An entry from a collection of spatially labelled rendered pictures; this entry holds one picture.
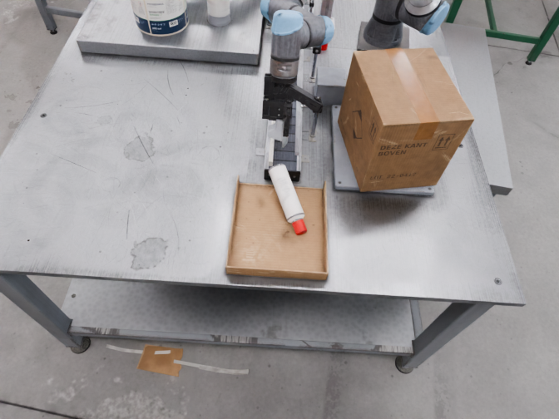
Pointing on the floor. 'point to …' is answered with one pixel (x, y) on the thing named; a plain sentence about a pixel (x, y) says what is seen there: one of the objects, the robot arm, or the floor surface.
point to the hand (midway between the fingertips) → (285, 143)
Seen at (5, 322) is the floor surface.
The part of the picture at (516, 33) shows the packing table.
